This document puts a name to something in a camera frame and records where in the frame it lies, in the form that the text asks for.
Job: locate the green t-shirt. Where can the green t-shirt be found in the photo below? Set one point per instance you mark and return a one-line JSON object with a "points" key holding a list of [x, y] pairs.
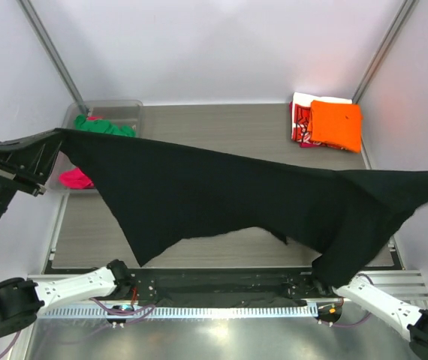
{"points": [[102, 126]]}

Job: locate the slotted white cable duct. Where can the slotted white cable duct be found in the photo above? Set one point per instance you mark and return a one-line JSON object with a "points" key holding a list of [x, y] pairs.
{"points": [[93, 311]]}

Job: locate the left aluminium frame post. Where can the left aluminium frame post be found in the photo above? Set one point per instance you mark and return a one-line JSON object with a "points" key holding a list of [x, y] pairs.
{"points": [[47, 43]]}

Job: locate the aluminium frame post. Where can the aluminium frame post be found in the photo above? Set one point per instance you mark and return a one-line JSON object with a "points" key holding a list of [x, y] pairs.
{"points": [[47, 43], [394, 29]]}

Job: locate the black t-shirt blue logo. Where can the black t-shirt blue logo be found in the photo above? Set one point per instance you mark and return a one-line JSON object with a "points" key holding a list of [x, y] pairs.
{"points": [[161, 193]]}

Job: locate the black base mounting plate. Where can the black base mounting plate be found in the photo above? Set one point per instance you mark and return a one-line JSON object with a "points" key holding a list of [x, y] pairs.
{"points": [[209, 283]]}

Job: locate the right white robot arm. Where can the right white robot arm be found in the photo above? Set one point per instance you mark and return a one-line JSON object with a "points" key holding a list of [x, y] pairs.
{"points": [[410, 321]]}

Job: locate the pink t-shirt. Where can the pink t-shirt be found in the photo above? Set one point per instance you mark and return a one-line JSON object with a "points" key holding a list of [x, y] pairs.
{"points": [[76, 179]]}

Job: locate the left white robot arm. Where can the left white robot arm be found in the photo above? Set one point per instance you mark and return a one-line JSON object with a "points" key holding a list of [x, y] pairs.
{"points": [[22, 301]]}

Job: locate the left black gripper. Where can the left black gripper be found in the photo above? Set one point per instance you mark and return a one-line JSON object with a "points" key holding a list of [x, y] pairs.
{"points": [[22, 162]]}

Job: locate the right aluminium frame post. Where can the right aluminium frame post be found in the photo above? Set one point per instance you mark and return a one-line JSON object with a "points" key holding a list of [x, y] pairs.
{"points": [[394, 29]]}

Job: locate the aluminium extrusion rail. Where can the aluminium extrusion rail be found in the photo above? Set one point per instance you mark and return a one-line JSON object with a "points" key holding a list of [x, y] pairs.
{"points": [[407, 285]]}

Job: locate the clear plastic bin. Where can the clear plastic bin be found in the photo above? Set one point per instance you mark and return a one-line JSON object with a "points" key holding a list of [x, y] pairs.
{"points": [[119, 112]]}

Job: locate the red white folded t-shirt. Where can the red white folded t-shirt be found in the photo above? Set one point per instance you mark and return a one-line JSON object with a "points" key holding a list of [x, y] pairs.
{"points": [[300, 107]]}

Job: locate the orange folded t-shirt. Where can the orange folded t-shirt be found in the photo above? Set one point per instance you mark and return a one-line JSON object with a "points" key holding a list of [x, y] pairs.
{"points": [[336, 124]]}

